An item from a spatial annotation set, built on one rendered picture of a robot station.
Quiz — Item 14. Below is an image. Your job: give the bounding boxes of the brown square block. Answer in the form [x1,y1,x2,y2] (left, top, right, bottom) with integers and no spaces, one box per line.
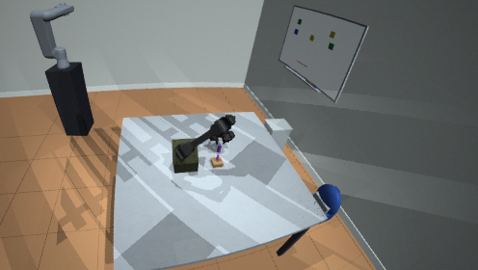
[210,157,224,168]

